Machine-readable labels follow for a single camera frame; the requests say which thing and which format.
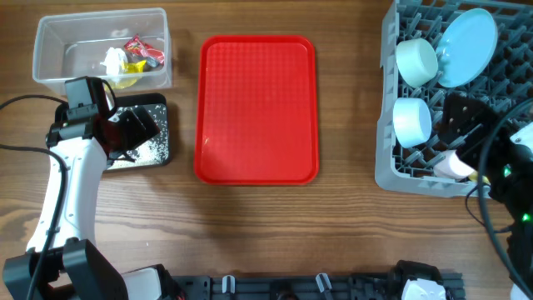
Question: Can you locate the green bowl with rice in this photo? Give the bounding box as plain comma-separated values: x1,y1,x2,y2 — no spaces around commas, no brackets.
396,38,438,88

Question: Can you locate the grey dishwasher rack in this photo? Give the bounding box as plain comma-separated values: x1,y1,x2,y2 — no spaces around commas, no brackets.
375,1,532,198

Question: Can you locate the red snack wrapper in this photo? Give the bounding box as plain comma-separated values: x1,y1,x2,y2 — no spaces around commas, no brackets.
124,34,165,67

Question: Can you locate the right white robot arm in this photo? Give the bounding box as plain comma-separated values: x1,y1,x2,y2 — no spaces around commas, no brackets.
438,93,532,299

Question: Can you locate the white tissue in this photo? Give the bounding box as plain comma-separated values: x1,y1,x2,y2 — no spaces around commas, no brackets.
100,47,127,76

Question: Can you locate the red plastic tray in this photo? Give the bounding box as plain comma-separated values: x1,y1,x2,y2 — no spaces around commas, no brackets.
194,35,320,185

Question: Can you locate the light blue bowl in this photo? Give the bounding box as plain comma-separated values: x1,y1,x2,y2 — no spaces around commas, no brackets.
392,97,432,148

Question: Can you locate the yellow snack wrapper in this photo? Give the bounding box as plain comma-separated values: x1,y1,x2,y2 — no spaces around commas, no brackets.
111,60,147,89

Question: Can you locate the black bin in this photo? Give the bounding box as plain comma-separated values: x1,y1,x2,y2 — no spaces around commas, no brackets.
103,92,171,173

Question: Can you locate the clear plastic bin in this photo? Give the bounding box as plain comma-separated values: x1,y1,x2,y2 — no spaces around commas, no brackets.
32,7,172,96

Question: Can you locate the spilled white rice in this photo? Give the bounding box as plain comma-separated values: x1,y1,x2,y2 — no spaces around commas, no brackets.
107,103,170,172

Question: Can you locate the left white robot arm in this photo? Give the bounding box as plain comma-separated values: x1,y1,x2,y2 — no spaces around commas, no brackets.
2,77,180,299

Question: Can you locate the light blue plate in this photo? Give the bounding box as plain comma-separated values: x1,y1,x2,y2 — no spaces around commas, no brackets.
436,8,498,88

